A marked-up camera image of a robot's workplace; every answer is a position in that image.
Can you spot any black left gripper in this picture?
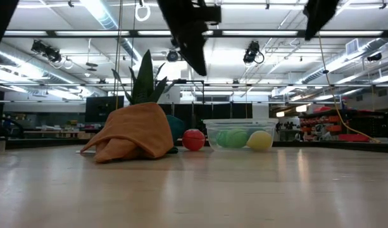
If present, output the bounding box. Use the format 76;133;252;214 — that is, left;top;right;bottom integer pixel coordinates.
157;0;222;77

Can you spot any red toy tomato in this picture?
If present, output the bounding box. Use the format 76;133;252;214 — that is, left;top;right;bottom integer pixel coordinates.
182;129;206;152

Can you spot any dark green toy pepper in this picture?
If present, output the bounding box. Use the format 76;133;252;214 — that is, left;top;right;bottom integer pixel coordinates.
227;129;249;149

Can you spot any orange cloth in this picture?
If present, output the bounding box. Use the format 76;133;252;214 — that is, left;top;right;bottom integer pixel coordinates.
80;101;175;164

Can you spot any yellow toy lemon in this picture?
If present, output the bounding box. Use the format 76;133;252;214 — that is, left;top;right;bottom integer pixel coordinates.
246;130;273;151

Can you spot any clear plastic tupperware container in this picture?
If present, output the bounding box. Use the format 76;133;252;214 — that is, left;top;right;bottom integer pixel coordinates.
203;118;280;152

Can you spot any black ceiling spotlight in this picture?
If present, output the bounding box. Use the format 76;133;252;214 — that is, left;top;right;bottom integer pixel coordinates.
30;39;63;63
242;40;265;65
166;49;180;63

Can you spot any green snake plant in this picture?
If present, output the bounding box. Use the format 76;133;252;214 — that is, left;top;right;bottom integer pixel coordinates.
111;49;182;106

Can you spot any teal cloth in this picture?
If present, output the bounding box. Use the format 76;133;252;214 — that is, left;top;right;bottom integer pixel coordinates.
166;114;186;155

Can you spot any black screen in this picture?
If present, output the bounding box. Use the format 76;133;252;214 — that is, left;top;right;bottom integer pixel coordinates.
84;95;125;124

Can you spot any rack with red bins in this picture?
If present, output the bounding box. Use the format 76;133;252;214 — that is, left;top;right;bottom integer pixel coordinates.
298;106;388;143

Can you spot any white cable loop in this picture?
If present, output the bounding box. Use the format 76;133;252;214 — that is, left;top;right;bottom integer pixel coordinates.
134;0;151;23

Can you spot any yellow hanging cable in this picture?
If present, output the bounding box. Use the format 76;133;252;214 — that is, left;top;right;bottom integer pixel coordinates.
113;0;124;111
318;31;382;144

